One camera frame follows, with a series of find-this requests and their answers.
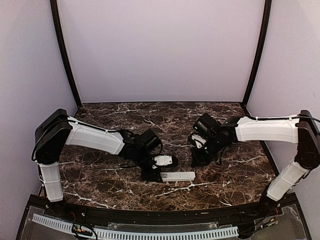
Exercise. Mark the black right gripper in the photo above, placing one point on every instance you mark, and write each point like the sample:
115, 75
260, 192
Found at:
197, 160

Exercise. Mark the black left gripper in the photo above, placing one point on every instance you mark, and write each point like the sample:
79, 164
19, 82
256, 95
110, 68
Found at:
150, 176

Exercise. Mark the white remote control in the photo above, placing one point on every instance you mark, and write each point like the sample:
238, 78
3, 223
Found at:
185, 176

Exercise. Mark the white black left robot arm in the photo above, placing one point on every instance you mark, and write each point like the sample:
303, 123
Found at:
60, 130

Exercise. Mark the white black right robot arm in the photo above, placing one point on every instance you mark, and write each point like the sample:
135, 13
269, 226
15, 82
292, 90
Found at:
211, 138

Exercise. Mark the black front frame rail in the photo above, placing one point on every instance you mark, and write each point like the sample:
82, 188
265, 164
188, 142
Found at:
101, 216

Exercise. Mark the small circuit board with wires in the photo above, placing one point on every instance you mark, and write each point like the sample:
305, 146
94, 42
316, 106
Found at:
83, 232

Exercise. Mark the white slotted cable duct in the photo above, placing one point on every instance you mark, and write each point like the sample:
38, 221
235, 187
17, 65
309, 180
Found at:
121, 231

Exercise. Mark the black right corner frame post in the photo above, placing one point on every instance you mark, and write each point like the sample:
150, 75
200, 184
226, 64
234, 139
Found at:
258, 52

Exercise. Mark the black corner frame post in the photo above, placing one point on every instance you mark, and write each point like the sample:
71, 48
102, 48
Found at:
63, 52
258, 52

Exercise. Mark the black left corner frame post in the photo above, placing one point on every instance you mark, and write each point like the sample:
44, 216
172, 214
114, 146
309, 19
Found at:
63, 52

